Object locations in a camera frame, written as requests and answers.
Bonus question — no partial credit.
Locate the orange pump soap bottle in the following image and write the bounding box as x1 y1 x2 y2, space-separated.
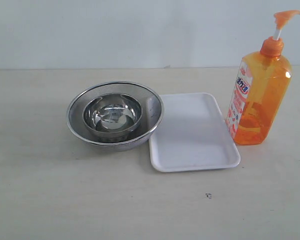
225 10 300 145

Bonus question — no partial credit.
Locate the small stainless steel bowl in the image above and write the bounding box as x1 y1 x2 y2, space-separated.
82 92 143 138

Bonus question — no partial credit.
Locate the steel mesh colander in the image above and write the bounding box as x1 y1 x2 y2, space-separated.
66 81 164 152

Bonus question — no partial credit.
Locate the white rectangular foam tray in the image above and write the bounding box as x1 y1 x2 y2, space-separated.
149 92 241 173

